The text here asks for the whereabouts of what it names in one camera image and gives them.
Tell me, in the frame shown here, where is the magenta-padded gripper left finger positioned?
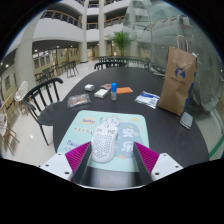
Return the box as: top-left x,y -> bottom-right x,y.
39,141 -> 94,185

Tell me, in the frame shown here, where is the brown paper bag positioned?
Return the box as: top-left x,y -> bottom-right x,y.
157,34 -> 198,117

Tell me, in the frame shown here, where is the small white box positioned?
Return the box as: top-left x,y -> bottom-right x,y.
84,83 -> 96,92

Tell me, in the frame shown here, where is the orange card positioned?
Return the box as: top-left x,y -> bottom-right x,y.
116,86 -> 134,95

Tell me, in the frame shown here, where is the light teal printed mouse pad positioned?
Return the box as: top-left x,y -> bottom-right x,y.
56,109 -> 150,173

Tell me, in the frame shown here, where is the grey flat rectangular case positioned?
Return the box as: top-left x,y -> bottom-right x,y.
179,111 -> 194,130

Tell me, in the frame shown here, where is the white and blue tissue pack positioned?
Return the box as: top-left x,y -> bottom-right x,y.
134,90 -> 161,110

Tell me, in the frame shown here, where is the green potted palm plant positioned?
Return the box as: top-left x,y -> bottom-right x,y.
107,31 -> 136,58

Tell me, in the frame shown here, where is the flat white box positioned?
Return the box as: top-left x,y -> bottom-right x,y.
93,88 -> 110,99

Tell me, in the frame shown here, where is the small blue-capped bottle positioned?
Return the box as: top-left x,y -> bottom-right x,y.
110,82 -> 118,101

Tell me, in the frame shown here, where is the white perforated chair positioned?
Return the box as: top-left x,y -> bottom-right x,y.
0,111 -> 20,156
13,80 -> 30,111

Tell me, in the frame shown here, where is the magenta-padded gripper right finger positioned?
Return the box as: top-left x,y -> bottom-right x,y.
133,142 -> 184,185

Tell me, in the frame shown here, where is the white perforated computer mouse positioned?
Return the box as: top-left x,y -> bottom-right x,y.
90,124 -> 119,164

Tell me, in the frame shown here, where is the clear plastic snack packet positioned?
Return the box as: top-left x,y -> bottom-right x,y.
67,93 -> 92,109

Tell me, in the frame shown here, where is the group of black chairs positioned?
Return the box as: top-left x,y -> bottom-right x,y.
34,60 -> 80,85

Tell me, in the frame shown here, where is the black wooden spindle chair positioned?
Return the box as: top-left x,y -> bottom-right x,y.
127,57 -> 152,70
21,77 -> 65,147
93,60 -> 128,71

